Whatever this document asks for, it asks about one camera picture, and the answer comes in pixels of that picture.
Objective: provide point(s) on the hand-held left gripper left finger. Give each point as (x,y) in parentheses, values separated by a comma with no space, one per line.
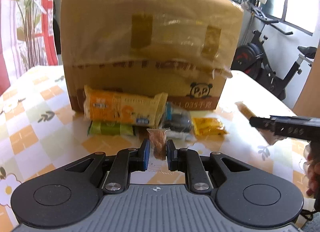
(145,155)

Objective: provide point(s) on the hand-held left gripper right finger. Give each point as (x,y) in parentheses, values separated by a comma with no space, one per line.
(172,155)

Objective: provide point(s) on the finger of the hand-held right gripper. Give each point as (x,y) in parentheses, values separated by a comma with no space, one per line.
(287,126)

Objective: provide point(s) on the small brown snack packet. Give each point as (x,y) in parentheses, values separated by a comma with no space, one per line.
(157,141)

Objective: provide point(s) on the brown snack stick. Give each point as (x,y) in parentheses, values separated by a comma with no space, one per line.
(245,110)

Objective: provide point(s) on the person's right hand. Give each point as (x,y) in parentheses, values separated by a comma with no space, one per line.
(314,174)

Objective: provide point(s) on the dark snack packet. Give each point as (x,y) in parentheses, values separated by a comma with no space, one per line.
(178,119)

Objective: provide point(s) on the wooden board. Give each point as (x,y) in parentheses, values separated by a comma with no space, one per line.
(308,91)

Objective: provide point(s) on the small green snack packet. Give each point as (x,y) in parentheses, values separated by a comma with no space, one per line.
(110,129)

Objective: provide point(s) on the yellow snack packet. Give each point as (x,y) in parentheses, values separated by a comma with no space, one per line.
(208,126)

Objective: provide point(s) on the orange biscuit packet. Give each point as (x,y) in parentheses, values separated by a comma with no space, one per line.
(120,109)

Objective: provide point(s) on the black exercise bike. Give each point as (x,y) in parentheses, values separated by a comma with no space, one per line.
(260,59)

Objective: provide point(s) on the taped cardboard box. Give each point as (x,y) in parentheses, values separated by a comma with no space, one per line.
(150,46)

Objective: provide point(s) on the red printed curtain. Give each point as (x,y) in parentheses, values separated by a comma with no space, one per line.
(25,21)

